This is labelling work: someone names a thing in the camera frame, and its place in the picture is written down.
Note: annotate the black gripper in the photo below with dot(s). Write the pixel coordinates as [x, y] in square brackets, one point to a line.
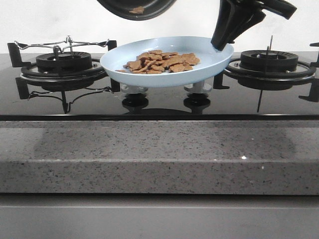
[237, 16]

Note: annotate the light blue plate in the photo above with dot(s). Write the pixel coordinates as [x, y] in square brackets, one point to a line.
[212, 61]

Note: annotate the brown meat slices pile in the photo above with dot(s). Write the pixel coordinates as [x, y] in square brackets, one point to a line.
[157, 62]

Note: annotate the black frying pan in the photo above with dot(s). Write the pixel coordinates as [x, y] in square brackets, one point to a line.
[137, 10]

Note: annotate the black right gas burner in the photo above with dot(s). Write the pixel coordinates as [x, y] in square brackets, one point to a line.
[271, 61]

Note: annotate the black gas burner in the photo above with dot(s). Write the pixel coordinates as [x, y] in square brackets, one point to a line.
[69, 61]
[271, 61]

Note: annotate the black right pot grate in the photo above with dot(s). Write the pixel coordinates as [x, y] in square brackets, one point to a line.
[271, 81]

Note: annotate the black pot grate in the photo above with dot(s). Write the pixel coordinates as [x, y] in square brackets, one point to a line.
[271, 81]
[31, 72]

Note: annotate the black glass gas hob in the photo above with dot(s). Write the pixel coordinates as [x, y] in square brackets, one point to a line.
[230, 99]

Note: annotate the silver right stove knob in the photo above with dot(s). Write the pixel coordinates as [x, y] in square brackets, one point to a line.
[198, 88]

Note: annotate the silver stove knob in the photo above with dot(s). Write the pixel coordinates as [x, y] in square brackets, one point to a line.
[198, 88]
[133, 90]

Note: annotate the silver left stove knob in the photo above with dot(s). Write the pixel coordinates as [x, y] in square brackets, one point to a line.
[133, 90]

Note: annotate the black left gas burner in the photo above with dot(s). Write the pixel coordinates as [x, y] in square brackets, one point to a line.
[69, 61]

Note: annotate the black left pot grate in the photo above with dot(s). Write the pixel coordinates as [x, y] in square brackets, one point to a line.
[31, 72]

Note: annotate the grey cabinet front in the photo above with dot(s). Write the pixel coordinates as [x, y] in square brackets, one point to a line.
[157, 217]

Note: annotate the metal wire pan support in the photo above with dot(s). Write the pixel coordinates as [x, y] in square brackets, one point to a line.
[67, 43]

